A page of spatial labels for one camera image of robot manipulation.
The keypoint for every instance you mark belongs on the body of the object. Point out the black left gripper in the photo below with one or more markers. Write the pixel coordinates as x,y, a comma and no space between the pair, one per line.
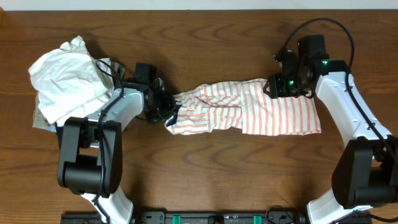
169,109

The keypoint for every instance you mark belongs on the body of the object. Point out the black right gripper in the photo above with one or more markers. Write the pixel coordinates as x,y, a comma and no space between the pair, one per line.
277,89

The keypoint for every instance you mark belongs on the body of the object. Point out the red white striped shirt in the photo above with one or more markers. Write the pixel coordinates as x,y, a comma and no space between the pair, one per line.
242,105

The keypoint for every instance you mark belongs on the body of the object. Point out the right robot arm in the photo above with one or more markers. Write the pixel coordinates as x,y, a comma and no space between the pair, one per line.
366,174

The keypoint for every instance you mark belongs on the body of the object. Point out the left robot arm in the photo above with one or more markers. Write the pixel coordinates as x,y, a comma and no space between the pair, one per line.
91,150

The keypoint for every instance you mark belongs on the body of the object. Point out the white folded garment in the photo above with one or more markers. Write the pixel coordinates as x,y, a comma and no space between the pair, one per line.
73,55

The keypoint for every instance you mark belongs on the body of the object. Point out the black folded garment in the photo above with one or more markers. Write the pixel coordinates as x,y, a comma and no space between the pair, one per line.
59,133

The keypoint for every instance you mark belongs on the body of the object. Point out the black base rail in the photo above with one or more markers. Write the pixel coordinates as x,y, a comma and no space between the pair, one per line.
272,217

